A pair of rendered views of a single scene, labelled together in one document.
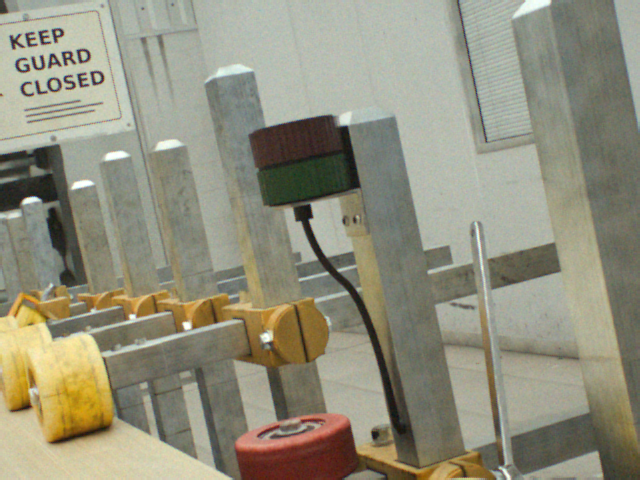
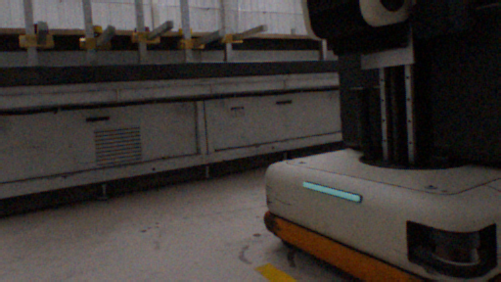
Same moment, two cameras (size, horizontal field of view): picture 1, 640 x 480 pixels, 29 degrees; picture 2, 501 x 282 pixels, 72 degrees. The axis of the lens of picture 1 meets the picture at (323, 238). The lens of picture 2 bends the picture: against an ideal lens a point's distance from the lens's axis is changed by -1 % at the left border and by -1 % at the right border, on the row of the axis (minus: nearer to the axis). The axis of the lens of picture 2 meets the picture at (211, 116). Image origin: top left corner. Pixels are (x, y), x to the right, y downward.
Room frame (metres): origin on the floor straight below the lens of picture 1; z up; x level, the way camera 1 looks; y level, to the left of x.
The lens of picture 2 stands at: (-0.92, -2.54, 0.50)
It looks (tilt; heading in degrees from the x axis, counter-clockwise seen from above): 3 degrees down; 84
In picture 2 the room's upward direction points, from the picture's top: 4 degrees counter-clockwise
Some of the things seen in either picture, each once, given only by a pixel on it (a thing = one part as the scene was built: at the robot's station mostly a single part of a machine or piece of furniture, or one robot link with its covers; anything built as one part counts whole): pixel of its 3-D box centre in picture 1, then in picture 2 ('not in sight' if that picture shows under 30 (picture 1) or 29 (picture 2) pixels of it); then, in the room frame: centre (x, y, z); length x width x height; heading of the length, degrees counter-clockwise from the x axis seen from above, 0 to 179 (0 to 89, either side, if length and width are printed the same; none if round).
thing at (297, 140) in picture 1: (296, 142); not in sight; (0.79, 0.00, 1.10); 0.06 x 0.06 x 0.02
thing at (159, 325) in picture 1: (248, 304); not in sight; (1.34, 0.10, 0.95); 0.50 x 0.04 x 0.04; 111
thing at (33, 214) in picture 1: (58, 327); not in sight; (2.21, 0.50, 0.90); 0.04 x 0.04 x 0.48; 21
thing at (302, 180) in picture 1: (304, 179); not in sight; (0.79, 0.00, 1.07); 0.06 x 0.06 x 0.02
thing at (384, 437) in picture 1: (383, 434); not in sight; (0.88, -0.01, 0.88); 0.02 x 0.02 x 0.01
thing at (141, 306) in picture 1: (144, 313); not in sight; (1.53, 0.24, 0.95); 0.14 x 0.06 x 0.05; 21
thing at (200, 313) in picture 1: (198, 320); not in sight; (1.30, 0.15, 0.95); 0.14 x 0.06 x 0.05; 21
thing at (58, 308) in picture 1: (33, 321); not in sight; (1.74, 0.43, 0.95); 0.10 x 0.04 x 0.10; 111
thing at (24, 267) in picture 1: (40, 330); not in sight; (2.44, 0.59, 0.88); 0.04 x 0.04 x 0.48; 21
